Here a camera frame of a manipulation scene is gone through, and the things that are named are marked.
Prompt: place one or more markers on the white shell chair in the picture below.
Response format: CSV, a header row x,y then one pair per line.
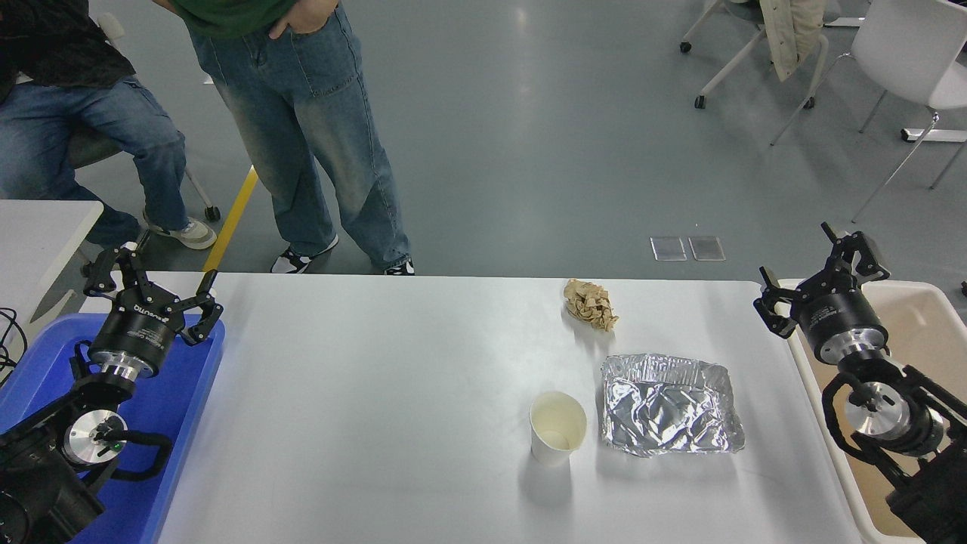
x,y
906,45

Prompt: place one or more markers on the large pale plastic bin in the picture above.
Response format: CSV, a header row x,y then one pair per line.
x,y
925,317

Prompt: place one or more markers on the standing person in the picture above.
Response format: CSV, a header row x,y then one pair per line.
x,y
302,113

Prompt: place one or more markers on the white floor base bar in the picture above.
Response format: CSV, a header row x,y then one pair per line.
x,y
933,135

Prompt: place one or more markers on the foil tray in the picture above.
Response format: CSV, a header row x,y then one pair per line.
x,y
668,408

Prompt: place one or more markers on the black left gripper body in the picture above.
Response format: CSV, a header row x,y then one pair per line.
x,y
140,332

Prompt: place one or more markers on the clear floor plate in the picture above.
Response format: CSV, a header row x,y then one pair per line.
x,y
706,248
668,249

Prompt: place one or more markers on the tan paper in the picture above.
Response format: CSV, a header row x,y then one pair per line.
x,y
591,304

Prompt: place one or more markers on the white-legged rolling chair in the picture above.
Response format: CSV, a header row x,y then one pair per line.
x,y
729,64

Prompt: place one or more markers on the seated person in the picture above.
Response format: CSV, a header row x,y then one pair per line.
x,y
45,121

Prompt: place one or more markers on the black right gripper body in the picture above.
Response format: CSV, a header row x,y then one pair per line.
x,y
842,317

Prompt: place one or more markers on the white paper cup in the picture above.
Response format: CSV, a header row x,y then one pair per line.
x,y
557,427

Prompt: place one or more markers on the blue plastic tray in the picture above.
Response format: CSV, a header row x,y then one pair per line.
x,y
174,393

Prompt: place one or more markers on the standing person's left hand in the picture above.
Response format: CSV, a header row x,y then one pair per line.
x,y
306,16

